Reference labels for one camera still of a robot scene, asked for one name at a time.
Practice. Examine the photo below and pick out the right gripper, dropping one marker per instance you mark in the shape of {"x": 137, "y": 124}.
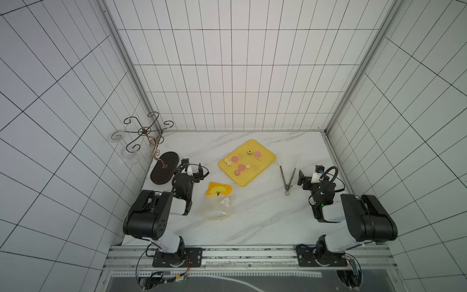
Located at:
{"x": 308, "y": 180}

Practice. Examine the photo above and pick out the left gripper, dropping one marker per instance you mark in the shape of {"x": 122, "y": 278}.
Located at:
{"x": 186, "y": 168}

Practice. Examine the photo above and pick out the clear resealable zip bag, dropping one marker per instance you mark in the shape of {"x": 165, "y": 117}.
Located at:
{"x": 217, "y": 202}

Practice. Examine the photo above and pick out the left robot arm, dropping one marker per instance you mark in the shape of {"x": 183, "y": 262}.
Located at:
{"x": 148, "y": 217}

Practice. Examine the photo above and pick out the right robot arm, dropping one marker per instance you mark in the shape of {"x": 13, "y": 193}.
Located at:
{"x": 365, "y": 219}

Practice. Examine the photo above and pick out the dark oval rack base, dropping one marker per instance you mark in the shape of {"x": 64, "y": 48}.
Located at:
{"x": 164, "y": 168}

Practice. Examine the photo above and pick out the yellow plastic tray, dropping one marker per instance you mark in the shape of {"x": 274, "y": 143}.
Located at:
{"x": 258, "y": 165}

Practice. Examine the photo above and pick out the metal scroll cup rack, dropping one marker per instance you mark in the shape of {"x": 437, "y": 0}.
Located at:
{"x": 154, "y": 137}

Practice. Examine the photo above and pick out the clear glass on rack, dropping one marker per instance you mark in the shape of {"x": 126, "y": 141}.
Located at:
{"x": 116, "y": 136}

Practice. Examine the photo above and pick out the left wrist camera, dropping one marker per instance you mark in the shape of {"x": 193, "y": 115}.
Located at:
{"x": 192, "y": 170}

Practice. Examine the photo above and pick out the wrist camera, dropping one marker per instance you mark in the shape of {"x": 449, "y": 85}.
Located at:
{"x": 317, "y": 174}
{"x": 192, "y": 170}

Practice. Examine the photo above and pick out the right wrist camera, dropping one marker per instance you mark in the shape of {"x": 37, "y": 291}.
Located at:
{"x": 317, "y": 174}

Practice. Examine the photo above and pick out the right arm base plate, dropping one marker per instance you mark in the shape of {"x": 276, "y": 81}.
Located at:
{"x": 310, "y": 256}

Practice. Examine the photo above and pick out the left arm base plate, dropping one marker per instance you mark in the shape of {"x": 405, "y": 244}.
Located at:
{"x": 187, "y": 257}

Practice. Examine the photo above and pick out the aluminium mounting rail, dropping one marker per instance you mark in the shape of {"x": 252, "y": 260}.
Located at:
{"x": 246, "y": 258}

